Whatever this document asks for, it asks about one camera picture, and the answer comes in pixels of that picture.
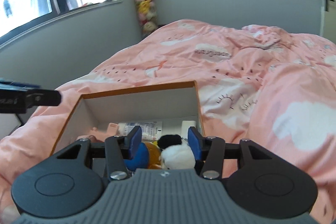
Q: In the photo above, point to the white and black plush toy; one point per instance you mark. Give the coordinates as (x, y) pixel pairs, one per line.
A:
(178, 155)

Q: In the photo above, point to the pink cylindrical device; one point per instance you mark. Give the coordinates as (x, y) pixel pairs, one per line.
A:
(113, 129)

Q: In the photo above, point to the white small box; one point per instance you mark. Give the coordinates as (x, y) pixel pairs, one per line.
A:
(189, 126)

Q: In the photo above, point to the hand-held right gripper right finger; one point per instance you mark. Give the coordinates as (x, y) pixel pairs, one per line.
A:
(194, 144)

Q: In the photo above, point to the orange plush toy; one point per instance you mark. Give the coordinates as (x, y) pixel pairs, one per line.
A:
(153, 154)

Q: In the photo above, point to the white printed tube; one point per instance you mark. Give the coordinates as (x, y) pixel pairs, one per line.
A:
(147, 128)

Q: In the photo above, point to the pink printed duvet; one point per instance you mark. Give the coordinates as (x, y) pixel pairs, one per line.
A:
(236, 82)

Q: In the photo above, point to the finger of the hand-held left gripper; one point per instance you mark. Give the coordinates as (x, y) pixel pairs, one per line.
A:
(44, 97)
(15, 83)

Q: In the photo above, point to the orange cardboard box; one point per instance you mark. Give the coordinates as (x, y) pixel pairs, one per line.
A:
(136, 103)

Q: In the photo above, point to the blue plush toy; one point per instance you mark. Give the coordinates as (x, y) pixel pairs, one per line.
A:
(139, 157)

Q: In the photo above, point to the white cabinet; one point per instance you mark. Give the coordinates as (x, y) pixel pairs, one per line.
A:
(9, 125)

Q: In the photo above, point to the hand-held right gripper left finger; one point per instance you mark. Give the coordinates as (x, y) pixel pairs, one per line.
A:
(135, 141)

